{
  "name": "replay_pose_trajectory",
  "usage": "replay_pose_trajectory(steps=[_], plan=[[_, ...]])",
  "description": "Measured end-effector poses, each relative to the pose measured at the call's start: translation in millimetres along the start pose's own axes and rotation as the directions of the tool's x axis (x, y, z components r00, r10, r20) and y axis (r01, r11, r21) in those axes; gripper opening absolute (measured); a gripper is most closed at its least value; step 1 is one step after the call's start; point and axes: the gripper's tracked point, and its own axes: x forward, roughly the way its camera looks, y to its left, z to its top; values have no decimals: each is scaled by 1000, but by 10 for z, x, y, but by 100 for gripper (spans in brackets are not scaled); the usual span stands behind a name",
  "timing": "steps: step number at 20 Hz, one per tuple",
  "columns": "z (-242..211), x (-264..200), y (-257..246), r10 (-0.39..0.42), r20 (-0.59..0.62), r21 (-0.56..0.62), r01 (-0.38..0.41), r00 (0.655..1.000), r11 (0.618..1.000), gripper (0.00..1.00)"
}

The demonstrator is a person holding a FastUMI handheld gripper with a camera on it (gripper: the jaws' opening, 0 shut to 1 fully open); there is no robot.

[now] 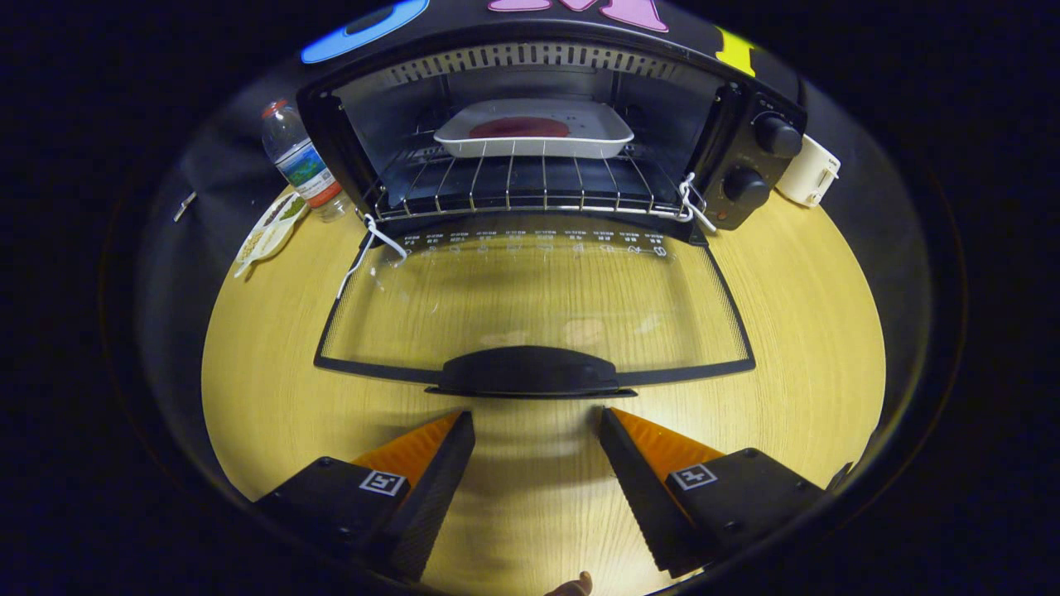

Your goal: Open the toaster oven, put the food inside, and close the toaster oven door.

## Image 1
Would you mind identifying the round pink food slice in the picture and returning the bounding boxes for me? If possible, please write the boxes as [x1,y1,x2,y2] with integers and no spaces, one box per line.
[469,117,571,140]

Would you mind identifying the black toaster oven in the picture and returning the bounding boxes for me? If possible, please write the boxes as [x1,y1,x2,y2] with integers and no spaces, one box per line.
[296,21,809,401]

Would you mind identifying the clear plastic water bottle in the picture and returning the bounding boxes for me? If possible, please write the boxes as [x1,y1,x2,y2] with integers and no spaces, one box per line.
[262,99,354,223]

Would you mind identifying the flat white snack packet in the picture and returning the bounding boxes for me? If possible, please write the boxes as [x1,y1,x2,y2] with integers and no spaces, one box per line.
[234,192,311,279]

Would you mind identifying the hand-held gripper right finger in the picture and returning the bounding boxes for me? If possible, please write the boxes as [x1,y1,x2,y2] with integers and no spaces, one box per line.
[599,406,827,579]

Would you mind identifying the oven wire rack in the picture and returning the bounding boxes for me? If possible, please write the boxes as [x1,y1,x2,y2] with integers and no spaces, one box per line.
[363,139,706,223]

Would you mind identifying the white pop-up toaster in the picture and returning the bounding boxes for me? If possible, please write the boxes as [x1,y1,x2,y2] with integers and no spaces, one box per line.
[775,134,842,208]

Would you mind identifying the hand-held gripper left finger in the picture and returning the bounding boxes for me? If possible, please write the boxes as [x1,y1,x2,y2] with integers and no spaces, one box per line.
[251,410,476,582]

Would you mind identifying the white square plate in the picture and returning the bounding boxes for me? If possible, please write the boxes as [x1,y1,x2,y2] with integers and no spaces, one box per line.
[433,99,635,160]

